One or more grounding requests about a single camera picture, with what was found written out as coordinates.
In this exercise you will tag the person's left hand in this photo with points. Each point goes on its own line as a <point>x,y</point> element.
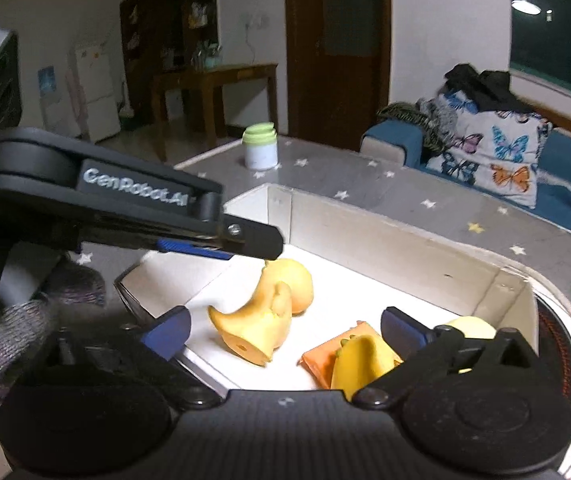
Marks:
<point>10,335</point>

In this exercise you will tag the dark patterned blanket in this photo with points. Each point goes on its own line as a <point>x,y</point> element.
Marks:
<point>425,120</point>

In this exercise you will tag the pale yellow round toy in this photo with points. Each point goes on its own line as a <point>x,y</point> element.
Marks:
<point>473,329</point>

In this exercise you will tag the wooden desk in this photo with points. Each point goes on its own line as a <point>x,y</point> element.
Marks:
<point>205,82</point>

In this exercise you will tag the yellow rubber toy animal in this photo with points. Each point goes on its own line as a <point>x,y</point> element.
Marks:
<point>265,320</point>

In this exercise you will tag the dark wooden bookshelf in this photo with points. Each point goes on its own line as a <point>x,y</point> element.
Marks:
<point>165,25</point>

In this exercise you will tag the white jar with green lid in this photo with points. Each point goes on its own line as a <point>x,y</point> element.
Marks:
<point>260,152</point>

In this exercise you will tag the black round cooktop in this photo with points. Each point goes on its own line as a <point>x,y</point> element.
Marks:
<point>558,350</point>

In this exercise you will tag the butterfly print pillow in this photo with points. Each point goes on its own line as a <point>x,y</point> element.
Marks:
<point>495,150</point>

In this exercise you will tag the white refrigerator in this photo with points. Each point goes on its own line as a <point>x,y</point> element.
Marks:
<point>96,90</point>

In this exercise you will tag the orange packet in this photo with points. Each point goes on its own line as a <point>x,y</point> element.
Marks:
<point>320,357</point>

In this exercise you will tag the white cardboard box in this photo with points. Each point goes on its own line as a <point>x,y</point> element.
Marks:
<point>355,280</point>

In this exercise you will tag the brown wooden door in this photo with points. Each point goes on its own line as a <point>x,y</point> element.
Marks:
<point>335,70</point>

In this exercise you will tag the white water dispenser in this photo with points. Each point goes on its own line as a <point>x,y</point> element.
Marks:
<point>51,95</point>

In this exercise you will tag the black clothes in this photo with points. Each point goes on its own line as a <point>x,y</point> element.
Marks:
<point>490,90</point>

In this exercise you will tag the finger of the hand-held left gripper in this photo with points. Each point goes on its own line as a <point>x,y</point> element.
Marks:
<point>253,237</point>

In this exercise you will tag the blue sofa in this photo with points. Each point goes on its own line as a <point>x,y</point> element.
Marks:
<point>570,185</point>

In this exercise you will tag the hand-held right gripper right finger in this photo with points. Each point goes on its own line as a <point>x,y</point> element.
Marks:
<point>403,332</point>

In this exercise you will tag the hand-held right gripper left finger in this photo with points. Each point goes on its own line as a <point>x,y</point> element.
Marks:
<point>168,332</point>

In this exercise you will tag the yellow toy dinosaur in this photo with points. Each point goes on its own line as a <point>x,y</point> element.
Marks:
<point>360,360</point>

